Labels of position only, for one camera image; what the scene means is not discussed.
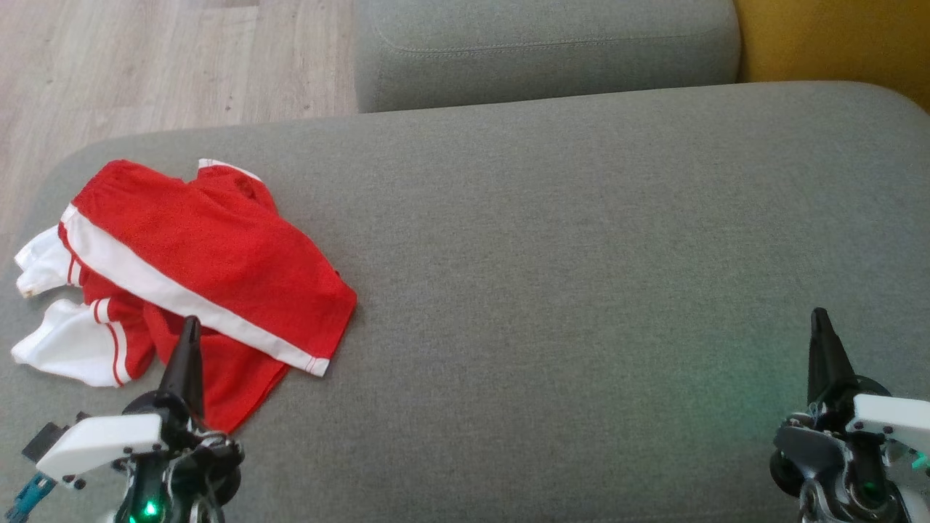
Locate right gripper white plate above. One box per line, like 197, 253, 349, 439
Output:
770, 307, 930, 523

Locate yellow cushion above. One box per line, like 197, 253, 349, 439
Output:
734, 0, 930, 113

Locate grey fabric sofa cushion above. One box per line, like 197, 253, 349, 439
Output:
354, 0, 742, 113

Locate red shorts white trim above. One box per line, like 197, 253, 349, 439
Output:
58, 158, 357, 377

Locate red jersey white sleeves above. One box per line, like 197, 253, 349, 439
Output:
11, 225, 291, 434

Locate left black cable teal plug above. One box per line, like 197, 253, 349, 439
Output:
6, 472, 57, 522

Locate grey fabric sofa seat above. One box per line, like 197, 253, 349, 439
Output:
0, 81, 930, 523

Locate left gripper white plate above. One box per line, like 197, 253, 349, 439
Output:
36, 316, 244, 523

